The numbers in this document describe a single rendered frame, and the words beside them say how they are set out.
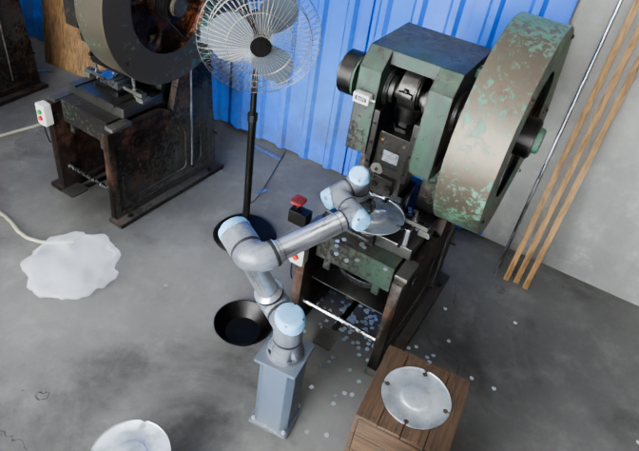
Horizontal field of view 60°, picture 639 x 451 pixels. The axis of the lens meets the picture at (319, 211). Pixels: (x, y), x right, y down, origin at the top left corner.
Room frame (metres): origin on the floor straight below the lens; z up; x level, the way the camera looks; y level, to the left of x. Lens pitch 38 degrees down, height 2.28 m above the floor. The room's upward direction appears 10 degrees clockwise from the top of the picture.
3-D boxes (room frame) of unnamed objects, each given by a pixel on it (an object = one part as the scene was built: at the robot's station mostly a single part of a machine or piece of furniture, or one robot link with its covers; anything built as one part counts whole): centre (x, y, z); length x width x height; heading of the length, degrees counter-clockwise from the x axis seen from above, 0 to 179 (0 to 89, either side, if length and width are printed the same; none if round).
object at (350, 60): (2.23, -0.08, 1.31); 0.22 x 0.12 x 0.22; 155
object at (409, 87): (2.11, -0.29, 1.27); 0.21 x 0.12 x 0.34; 155
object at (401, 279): (2.12, -0.60, 0.45); 0.92 x 0.12 x 0.90; 155
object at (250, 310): (1.86, 0.29, 0.04); 0.30 x 0.30 x 0.07
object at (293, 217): (2.04, 0.09, 0.62); 0.10 x 0.06 x 0.20; 65
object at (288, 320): (1.43, 0.05, 0.62); 0.13 x 0.12 x 0.14; 35
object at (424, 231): (2.04, -0.45, 0.76); 0.17 x 0.06 x 0.10; 65
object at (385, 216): (2.00, -0.24, 0.78); 0.29 x 0.29 x 0.01
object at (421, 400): (1.39, -0.52, 0.35); 0.29 x 0.29 x 0.01
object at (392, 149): (2.07, -0.28, 1.04); 0.17 x 0.15 x 0.30; 155
